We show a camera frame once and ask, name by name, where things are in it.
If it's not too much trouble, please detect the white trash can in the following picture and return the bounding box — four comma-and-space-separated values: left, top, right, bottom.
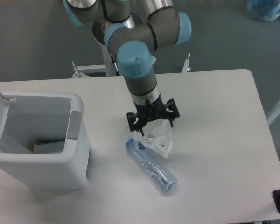
0, 92, 91, 189

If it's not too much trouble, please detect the white pedestal base frame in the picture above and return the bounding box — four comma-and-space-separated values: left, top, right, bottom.
71, 53, 191, 78

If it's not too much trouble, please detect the blue plastic bag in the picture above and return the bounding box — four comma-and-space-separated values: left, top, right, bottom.
247, 0, 280, 22

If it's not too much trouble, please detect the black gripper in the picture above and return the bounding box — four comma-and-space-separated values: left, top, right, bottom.
126, 97, 180, 137

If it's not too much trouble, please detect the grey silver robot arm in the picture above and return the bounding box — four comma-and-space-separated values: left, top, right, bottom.
63, 0, 192, 133

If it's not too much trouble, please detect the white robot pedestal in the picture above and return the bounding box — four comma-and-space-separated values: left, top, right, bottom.
92, 12, 143, 77

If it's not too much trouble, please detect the clear plastic water bottle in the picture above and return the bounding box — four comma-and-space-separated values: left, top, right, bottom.
125, 138, 178, 195

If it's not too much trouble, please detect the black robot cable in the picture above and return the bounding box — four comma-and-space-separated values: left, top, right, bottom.
111, 55, 120, 77

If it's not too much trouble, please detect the yellow blue trash in bin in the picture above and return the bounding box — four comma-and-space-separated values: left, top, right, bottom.
33, 140, 65, 154

